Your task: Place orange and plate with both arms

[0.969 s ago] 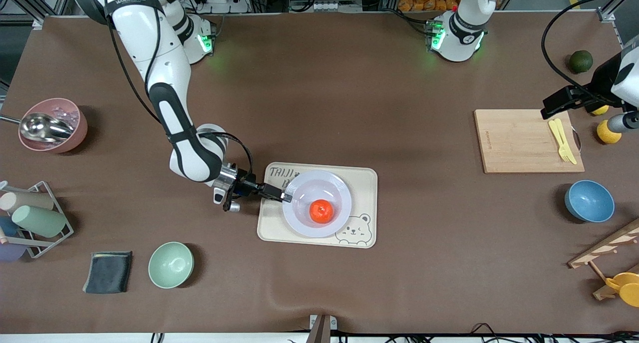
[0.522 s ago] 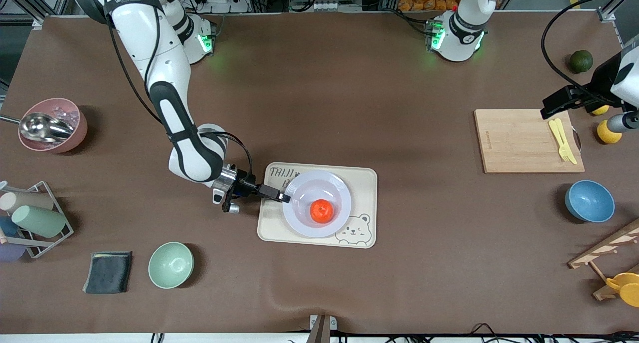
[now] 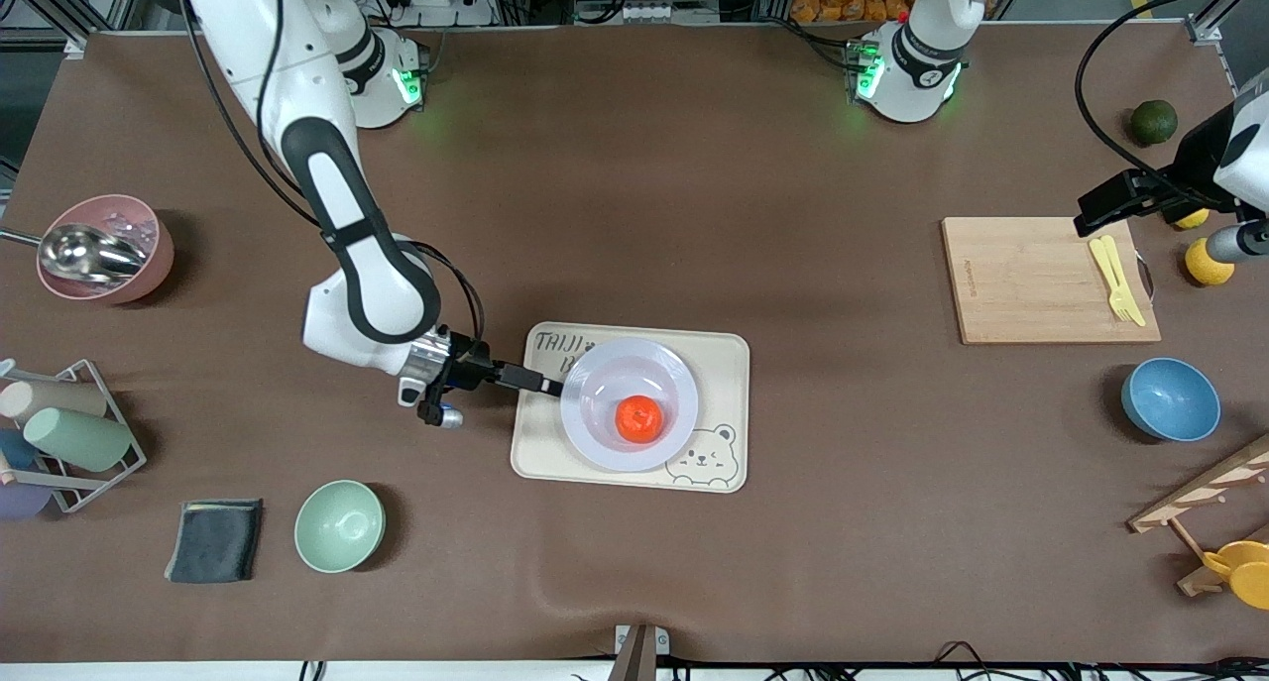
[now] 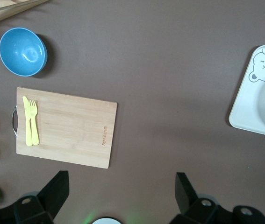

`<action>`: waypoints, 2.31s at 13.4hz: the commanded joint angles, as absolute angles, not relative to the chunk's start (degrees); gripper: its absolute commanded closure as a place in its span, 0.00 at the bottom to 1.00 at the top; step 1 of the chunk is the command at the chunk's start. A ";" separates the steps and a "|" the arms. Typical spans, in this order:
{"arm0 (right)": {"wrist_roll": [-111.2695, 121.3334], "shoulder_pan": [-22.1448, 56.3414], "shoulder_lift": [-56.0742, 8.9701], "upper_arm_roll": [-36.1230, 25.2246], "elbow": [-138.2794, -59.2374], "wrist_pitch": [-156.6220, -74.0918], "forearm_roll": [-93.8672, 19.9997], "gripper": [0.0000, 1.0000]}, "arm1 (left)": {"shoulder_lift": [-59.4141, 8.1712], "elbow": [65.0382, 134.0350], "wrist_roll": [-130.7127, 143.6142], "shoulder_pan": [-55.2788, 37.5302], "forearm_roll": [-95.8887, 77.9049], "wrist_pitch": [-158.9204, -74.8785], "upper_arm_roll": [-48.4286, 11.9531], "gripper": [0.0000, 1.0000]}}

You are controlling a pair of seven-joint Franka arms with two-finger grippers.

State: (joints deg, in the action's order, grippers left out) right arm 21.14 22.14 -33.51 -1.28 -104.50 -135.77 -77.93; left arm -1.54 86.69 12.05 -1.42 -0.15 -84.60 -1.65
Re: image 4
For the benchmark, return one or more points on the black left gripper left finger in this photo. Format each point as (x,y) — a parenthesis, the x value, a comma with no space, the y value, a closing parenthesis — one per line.
(50,198)

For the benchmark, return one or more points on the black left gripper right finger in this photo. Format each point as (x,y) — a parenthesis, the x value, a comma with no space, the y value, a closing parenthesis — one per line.
(188,203)

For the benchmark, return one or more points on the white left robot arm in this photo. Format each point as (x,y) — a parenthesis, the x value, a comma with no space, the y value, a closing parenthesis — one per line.
(106,221)

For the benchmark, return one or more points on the wooden cutting board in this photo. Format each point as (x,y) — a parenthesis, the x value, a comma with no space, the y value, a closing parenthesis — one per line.
(71,126)

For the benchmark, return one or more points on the yellow plastic fork and knife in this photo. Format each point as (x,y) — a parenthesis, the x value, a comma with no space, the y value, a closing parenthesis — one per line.
(27,116)

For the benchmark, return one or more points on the yellow plastic fork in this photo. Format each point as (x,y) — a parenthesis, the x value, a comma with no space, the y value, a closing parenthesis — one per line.
(33,112)

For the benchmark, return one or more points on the cream tray with bear print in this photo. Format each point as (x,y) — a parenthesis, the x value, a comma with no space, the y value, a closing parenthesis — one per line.
(246,112)

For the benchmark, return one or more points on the blue bowl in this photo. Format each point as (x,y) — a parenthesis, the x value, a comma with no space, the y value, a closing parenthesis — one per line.
(20,51)

